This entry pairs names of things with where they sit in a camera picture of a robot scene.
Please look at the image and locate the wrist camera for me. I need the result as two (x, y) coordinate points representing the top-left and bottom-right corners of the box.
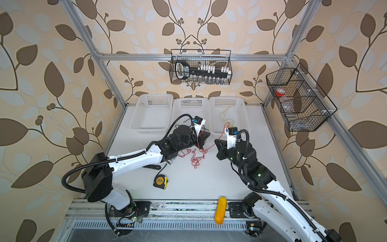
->
(225, 127), (238, 149)
(193, 116), (206, 136)

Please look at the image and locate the back black wire basket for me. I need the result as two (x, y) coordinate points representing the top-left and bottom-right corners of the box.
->
(169, 48), (233, 85)

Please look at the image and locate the left white plastic basket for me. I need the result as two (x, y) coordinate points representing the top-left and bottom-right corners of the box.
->
(130, 94), (173, 133)

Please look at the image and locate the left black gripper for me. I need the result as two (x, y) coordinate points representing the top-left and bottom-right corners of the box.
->
(176, 127), (211, 152)

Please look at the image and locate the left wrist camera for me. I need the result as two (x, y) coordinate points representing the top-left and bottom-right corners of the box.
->
(193, 116), (206, 136)

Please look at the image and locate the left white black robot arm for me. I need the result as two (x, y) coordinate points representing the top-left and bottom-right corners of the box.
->
(61, 114), (210, 236)

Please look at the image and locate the red white item in basket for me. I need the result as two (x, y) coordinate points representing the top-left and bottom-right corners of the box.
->
(275, 88), (286, 98)

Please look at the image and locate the right white plastic basket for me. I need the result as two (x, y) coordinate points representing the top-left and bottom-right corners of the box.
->
(209, 96), (250, 134)

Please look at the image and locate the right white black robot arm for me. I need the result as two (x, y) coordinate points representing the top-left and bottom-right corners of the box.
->
(215, 127), (342, 242)

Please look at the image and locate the yellow black tape measure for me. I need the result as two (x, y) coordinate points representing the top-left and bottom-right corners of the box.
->
(153, 174), (168, 190)

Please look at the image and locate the side black wire basket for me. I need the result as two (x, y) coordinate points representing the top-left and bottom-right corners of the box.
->
(266, 64), (338, 132)

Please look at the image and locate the yellow cable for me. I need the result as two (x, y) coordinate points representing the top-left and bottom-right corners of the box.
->
(219, 105), (241, 132)

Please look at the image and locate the black socket tool set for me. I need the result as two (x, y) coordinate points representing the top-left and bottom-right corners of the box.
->
(173, 60), (232, 80)

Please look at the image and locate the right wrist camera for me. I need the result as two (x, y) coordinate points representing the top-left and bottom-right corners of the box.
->
(225, 127), (238, 149)

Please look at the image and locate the yellow corn toy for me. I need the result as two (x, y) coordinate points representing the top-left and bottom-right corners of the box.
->
(214, 197), (227, 225)

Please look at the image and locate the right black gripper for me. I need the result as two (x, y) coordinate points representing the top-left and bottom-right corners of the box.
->
(215, 138), (247, 174)

